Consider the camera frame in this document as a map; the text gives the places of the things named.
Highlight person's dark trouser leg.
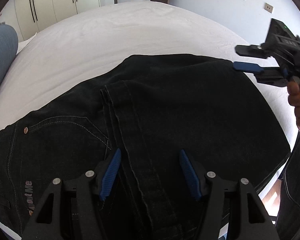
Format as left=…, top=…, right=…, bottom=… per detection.
left=275, top=140, right=300, bottom=239

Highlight white bed with sheet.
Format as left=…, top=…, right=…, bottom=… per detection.
left=0, top=0, right=300, bottom=240

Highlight black denim pants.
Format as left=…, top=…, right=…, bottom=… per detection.
left=0, top=54, right=290, bottom=239

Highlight cream wardrobe with black handles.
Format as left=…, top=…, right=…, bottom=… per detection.
left=0, top=0, right=115, bottom=41

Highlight blue rolled duvet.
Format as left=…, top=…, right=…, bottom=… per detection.
left=0, top=23, right=18, bottom=85

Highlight lower wall socket plate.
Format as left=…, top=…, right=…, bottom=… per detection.
left=264, top=3, right=274, bottom=13

